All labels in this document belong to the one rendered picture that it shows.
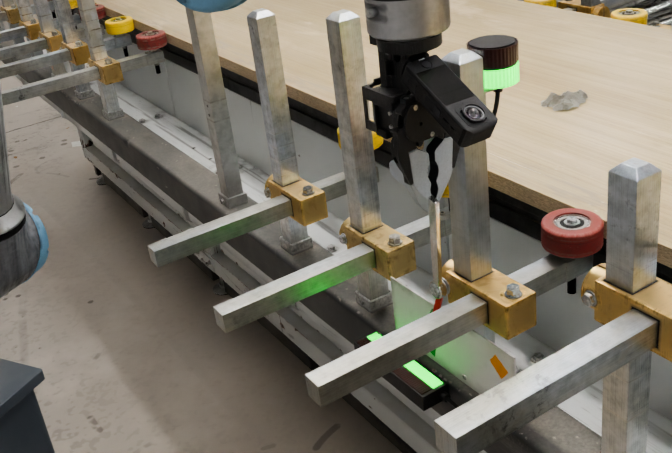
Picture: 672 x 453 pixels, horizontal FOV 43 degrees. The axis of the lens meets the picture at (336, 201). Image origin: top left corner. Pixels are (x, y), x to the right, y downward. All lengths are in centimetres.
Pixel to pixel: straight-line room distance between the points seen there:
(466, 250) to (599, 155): 36
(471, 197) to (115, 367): 175
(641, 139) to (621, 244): 56
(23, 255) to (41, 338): 131
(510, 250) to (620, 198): 55
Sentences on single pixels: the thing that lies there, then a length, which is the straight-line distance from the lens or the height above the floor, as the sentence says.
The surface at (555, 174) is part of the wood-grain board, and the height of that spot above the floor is 90.
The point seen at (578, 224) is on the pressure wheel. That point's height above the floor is 91.
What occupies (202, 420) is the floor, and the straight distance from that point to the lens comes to 236.
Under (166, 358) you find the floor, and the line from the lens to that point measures 262.
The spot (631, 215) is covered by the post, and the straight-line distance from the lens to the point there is 87.
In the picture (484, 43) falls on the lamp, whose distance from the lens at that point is 104.
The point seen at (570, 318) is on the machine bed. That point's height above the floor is 69.
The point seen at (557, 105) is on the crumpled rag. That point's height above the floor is 91.
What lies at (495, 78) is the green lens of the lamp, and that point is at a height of 113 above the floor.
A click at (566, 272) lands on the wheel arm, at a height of 85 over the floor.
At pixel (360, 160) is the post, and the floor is 96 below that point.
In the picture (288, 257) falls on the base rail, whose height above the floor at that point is 70.
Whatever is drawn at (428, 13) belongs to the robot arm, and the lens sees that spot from 91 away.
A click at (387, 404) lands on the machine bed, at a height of 17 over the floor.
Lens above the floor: 147
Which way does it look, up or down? 26 degrees down
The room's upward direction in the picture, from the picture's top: 7 degrees counter-clockwise
